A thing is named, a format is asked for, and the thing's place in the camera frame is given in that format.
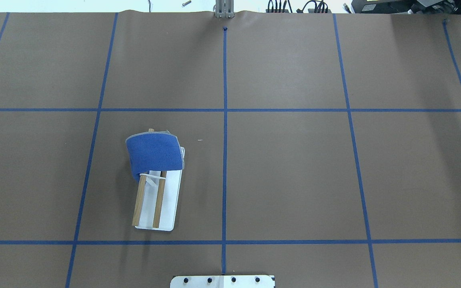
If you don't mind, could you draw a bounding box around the black cable hub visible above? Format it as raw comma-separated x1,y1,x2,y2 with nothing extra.
264,0,331,14

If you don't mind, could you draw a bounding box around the blue microfibre towel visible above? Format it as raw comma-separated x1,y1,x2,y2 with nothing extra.
126,131,184,182

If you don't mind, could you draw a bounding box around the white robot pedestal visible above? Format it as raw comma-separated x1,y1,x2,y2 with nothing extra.
170,275,276,288

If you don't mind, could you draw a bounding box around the white towel rack base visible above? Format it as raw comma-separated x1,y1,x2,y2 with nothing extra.
134,170,182,231

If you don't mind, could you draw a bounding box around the inner wooden rack rod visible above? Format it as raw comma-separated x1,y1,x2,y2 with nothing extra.
152,171,168,228

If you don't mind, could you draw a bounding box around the aluminium frame post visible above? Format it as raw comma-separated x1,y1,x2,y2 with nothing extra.
214,0,235,18

